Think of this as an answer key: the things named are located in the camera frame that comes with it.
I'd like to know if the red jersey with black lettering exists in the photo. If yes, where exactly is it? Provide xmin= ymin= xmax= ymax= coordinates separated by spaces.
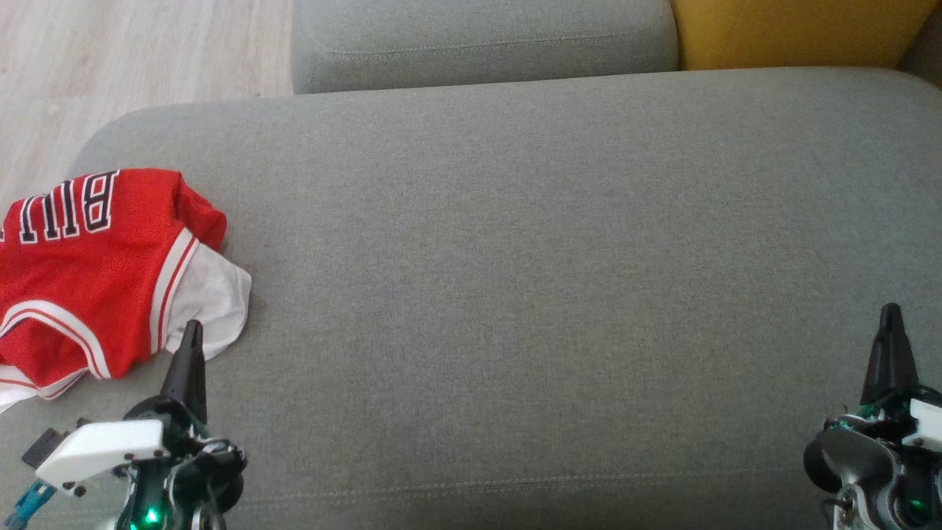
xmin=0 ymin=168 xmax=252 ymax=414

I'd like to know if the large grey sofa seat cushion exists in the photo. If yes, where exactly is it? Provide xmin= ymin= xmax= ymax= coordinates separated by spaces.
xmin=0 ymin=66 xmax=942 ymax=530

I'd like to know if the teal plug cable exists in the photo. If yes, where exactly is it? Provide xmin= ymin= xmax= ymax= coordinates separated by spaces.
xmin=4 ymin=480 xmax=58 ymax=528

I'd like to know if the large yellow sofa backrest cushion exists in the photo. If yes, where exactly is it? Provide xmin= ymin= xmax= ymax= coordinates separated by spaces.
xmin=671 ymin=0 xmax=941 ymax=72

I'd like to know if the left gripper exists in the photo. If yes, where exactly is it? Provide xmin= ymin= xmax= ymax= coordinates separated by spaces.
xmin=37 ymin=320 xmax=247 ymax=530

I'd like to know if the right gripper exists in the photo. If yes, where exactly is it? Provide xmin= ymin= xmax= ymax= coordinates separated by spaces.
xmin=857 ymin=303 xmax=942 ymax=530

